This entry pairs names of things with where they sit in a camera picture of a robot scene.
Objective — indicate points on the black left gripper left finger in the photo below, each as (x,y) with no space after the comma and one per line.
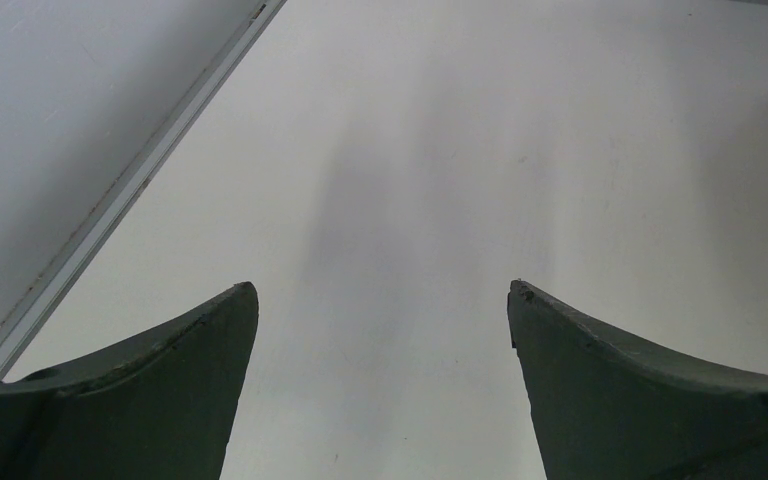
(157,405)

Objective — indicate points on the aluminium frame profile left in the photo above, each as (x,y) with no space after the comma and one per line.
(94,96)

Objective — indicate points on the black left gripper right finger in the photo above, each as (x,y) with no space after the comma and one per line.
(608,404)

